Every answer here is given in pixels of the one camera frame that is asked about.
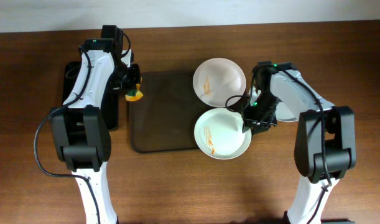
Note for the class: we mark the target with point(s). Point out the yellow green sponge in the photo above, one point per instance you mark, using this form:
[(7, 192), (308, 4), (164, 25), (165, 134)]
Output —
[(134, 94)]

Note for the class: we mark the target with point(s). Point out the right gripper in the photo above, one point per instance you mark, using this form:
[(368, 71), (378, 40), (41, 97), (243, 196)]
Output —
[(258, 123)]

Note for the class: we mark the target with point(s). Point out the black plastic tray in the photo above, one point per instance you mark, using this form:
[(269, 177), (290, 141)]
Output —
[(109, 105)]

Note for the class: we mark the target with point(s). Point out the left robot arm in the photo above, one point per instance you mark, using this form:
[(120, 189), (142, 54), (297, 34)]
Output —
[(79, 128)]

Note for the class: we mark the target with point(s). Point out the pink white plate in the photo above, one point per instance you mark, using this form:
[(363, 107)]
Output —
[(217, 79)]

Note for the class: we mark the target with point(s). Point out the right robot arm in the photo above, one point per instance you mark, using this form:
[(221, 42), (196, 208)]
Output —
[(325, 139)]

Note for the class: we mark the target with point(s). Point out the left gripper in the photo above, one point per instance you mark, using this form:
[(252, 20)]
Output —
[(132, 83)]

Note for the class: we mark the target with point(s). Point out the light green plate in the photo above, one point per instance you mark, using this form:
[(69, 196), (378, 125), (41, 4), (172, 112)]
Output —
[(219, 134)]

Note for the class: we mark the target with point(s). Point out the light blue plate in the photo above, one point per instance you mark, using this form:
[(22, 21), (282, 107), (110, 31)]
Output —
[(282, 111)]

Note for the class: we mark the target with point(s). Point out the brown serving tray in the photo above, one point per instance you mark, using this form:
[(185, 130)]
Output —
[(164, 118)]

